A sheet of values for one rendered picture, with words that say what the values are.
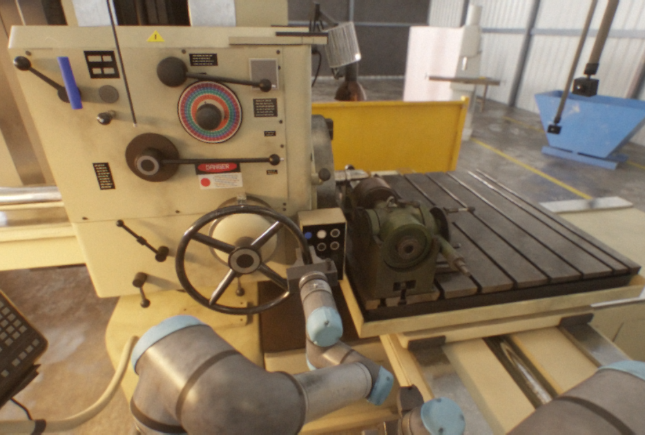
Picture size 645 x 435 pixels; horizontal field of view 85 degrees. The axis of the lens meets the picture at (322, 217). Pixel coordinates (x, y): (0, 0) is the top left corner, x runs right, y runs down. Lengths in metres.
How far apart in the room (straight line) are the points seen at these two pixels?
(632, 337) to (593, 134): 4.62
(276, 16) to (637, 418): 1.65
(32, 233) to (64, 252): 0.13
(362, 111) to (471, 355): 2.67
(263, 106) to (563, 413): 0.95
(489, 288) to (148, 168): 1.29
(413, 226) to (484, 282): 0.45
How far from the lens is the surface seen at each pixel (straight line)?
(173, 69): 1.04
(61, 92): 1.15
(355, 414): 2.19
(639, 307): 2.68
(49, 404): 2.73
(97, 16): 1.82
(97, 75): 1.15
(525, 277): 1.69
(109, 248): 1.35
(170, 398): 0.56
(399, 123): 3.90
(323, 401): 0.63
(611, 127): 6.98
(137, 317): 2.06
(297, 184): 1.18
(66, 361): 2.92
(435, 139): 4.12
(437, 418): 0.80
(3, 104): 2.04
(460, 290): 1.51
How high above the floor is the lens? 1.89
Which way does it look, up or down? 28 degrees down
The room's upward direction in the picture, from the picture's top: 1 degrees clockwise
